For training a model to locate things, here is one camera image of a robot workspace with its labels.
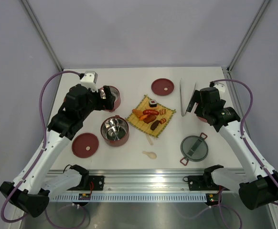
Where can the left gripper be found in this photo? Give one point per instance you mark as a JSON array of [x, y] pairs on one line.
[[110, 98]]

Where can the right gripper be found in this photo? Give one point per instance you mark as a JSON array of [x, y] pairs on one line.
[[196, 98]]

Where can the metal tongs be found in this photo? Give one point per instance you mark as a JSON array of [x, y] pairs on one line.
[[186, 92]]

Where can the fried chicken piece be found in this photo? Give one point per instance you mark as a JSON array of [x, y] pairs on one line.
[[137, 113]]

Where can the bacon piece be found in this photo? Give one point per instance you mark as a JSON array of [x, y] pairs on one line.
[[163, 111], [163, 120]]

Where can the sushi roll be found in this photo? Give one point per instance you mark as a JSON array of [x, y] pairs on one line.
[[152, 103]]

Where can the red sausage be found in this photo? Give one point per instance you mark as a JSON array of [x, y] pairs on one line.
[[150, 112]]

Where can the brown meat slice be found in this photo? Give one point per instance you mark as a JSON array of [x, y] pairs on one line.
[[150, 119]]

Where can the dark chocolate pastry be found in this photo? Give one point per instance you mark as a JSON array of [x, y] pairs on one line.
[[155, 125]]

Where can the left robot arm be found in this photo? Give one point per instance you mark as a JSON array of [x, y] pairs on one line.
[[29, 191]]

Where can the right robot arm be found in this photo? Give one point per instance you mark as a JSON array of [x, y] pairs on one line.
[[260, 185]]

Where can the back left red steel bowl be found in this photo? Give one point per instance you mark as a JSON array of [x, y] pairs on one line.
[[115, 92]]

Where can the red steel bowl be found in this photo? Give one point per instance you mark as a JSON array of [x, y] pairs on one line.
[[115, 92], [115, 131], [202, 119]]

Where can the right red steel bowl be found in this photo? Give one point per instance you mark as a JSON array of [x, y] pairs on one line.
[[202, 119]]

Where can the front red steel bowl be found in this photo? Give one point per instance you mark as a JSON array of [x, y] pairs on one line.
[[115, 131]]

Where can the back red lid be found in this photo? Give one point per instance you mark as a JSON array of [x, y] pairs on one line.
[[162, 87]]

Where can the bamboo woven tray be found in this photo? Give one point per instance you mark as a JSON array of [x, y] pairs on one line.
[[145, 128]]

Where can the front left red lid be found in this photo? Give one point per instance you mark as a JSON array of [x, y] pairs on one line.
[[85, 145]]

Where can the beige spoon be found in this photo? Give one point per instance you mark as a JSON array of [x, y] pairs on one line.
[[151, 155]]

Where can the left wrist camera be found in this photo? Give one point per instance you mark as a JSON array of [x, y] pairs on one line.
[[89, 80]]

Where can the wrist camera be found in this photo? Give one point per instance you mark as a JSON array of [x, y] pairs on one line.
[[220, 86], [89, 80]]

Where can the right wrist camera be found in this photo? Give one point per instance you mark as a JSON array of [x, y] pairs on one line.
[[220, 86]]

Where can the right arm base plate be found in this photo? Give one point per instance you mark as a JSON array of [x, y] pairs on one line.
[[200, 183]]

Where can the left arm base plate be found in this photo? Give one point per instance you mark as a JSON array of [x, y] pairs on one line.
[[94, 183]]

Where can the aluminium rail frame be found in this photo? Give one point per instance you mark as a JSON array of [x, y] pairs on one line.
[[153, 215]]

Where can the white slotted cable duct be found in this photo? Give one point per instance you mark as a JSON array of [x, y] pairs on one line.
[[131, 197]]

